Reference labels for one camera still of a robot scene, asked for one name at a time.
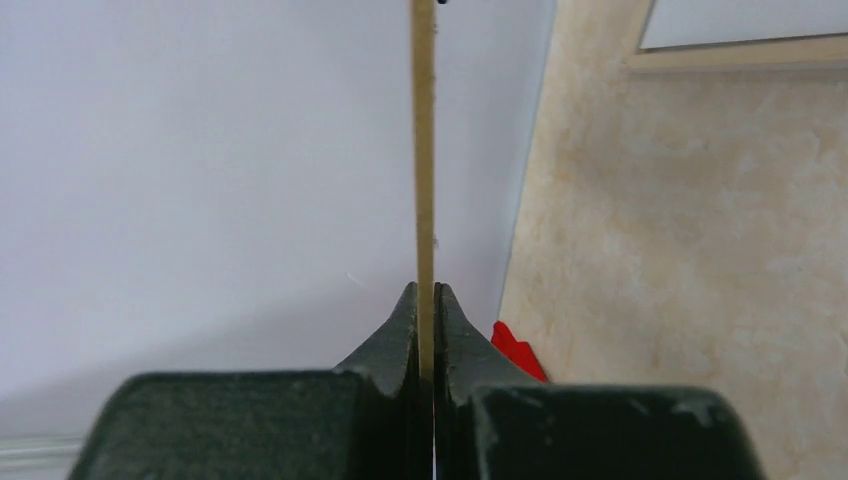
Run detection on brown cardboard backing board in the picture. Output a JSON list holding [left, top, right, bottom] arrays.
[[409, 0, 436, 383]]

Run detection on red crumpled cloth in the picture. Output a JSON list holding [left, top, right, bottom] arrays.
[[491, 321, 549, 383]]

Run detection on printed photo with white border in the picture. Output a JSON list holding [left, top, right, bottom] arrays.
[[640, 0, 847, 49]]

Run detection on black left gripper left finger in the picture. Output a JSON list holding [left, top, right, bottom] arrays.
[[70, 284, 421, 479]]

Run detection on white wooden picture frame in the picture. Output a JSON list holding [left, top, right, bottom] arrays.
[[626, 1, 847, 73]]

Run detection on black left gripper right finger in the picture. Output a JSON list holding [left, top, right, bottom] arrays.
[[434, 283, 765, 479]]

